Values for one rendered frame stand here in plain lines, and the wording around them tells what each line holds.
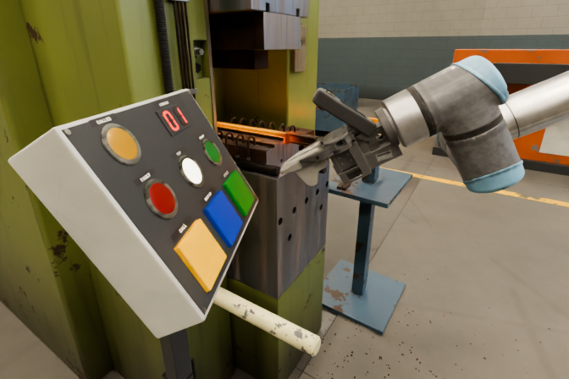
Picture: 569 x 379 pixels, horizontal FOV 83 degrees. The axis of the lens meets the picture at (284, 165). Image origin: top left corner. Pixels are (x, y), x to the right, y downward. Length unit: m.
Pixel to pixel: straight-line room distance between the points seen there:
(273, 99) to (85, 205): 1.03
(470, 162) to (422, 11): 8.00
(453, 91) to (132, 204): 0.47
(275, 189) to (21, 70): 0.79
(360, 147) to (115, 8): 0.57
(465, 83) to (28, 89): 1.10
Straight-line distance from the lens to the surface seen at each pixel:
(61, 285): 1.40
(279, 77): 1.32
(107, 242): 0.43
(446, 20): 8.44
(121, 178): 0.42
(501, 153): 0.60
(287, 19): 1.03
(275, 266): 1.10
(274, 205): 0.98
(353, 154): 0.55
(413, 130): 0.55
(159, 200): 0.45
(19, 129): 1.20
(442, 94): 0.55
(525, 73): 4.14
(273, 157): 1.01
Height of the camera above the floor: 1.28
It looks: 20 degrees down
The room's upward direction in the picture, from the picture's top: straight up
